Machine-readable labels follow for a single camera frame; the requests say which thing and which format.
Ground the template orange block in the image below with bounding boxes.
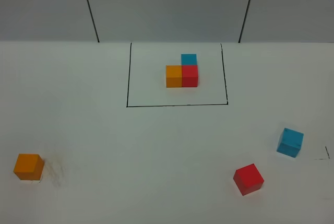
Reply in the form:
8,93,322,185
165,65,182,88

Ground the template red block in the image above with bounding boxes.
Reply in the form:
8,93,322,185
182,65,199,87

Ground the template blue block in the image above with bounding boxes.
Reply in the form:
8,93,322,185
181,54,197,66

